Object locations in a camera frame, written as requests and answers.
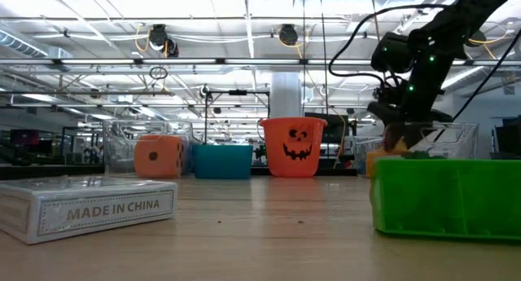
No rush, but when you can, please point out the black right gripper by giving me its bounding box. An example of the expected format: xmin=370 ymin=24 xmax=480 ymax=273
xmin=366 ymin=31 xmax=453 ymax=152

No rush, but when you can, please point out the large bright green block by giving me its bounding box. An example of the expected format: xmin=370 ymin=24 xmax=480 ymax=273
xmin=370 ymin=157 xmax=521 ymax=240

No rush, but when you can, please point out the orange foam die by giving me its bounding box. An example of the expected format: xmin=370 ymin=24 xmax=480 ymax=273
xmin=133 ymin=134 xmax=185 ymax=179

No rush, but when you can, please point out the white brown-print card deck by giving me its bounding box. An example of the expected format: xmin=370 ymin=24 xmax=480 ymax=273
xmin=0 ymin=175 xmax=179 ymax=245

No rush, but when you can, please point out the clear plastic bin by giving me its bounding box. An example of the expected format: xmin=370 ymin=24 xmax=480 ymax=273
xmin=102 ymin=118 xmax=195 ymax=178
xmin=350 ymin=121 xmax=480 ymax=177

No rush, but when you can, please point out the black flat monitor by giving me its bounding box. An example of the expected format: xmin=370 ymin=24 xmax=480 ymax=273
xmin=304 ymin=111 xmax=352 ymax=144

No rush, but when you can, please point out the orange pumpkin bucket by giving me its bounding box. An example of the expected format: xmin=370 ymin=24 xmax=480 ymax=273
xmin=259 ymin=116 xmax=328 ymax=178

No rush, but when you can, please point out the large black ceiling reel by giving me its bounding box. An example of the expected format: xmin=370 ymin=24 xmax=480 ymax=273
xmin=463 ymin=28 xmax=488 ymax=49
xmin=278 ymin=23 xmax=300 ymax=46
xmin=147 ymin=23 xmax=181 ymax=59

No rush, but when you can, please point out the white building column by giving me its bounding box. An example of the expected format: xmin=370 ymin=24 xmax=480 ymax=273
xmin=269 ymin=71 xmax=304 ymax=119

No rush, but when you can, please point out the teal rectangular bin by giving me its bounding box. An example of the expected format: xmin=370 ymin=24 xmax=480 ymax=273
xmin=191 ymin=143 xmax=254 ymax=180

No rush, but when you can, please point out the dark red-screen monitor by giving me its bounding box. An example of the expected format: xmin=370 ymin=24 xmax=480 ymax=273
xmin=9 ymin=128 xmax=42 ymax=148

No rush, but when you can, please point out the silver ventilation duct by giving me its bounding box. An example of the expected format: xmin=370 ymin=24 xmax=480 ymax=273
xmin=439 ymin=64 xmax=496 ymax=90

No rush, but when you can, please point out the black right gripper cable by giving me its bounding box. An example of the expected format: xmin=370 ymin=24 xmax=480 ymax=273
xmin=327 ymin=3 xmax=449 ymax=89

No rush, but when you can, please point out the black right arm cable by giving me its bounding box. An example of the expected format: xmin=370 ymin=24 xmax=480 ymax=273
xmin=433 ymin=26 xmax=521 ymax=143

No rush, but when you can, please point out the black camera stand frame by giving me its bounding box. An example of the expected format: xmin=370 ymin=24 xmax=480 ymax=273
xmin=203 ymin=89 xmax=271 ymax=146

